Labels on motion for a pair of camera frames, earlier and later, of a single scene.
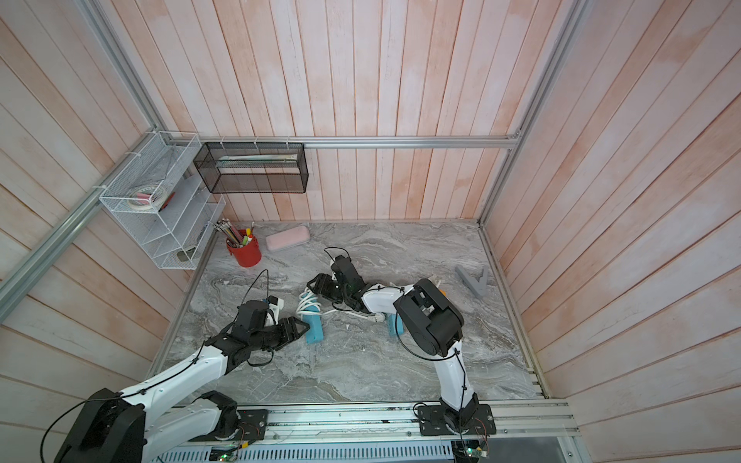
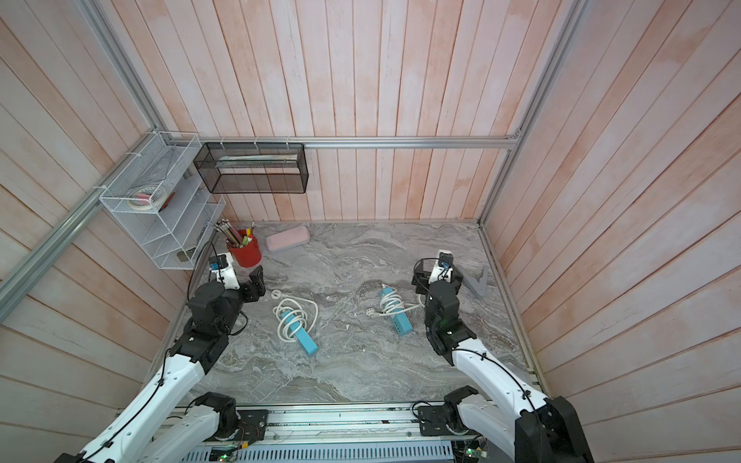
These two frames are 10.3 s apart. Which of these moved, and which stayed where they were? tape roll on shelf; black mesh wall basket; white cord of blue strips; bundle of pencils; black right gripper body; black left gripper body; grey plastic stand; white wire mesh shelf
Moved: black right gripper body; black left gripper body; white cord of blue strips
Stayed: black mesh wall basket; white wire mesh shelf; grey plastic stand; tape roll on shelf; bundle of pencils
